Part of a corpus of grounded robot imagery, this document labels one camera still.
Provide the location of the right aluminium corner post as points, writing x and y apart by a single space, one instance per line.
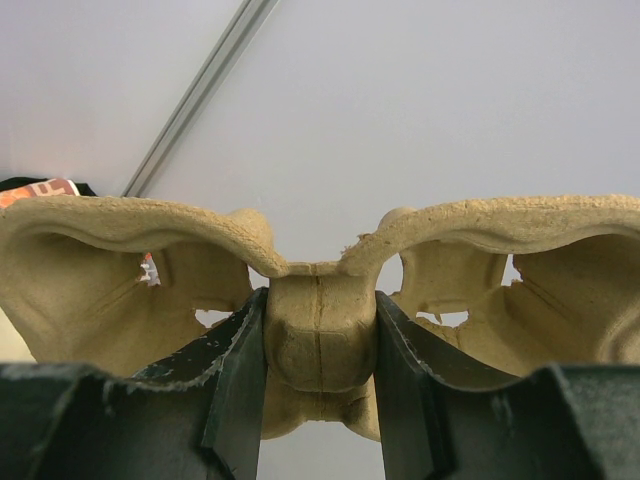
230 46

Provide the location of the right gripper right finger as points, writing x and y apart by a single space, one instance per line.
445 415

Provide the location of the single cardboard cup carrier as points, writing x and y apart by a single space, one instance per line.
515 283

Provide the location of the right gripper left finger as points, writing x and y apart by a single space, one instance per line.
196 414

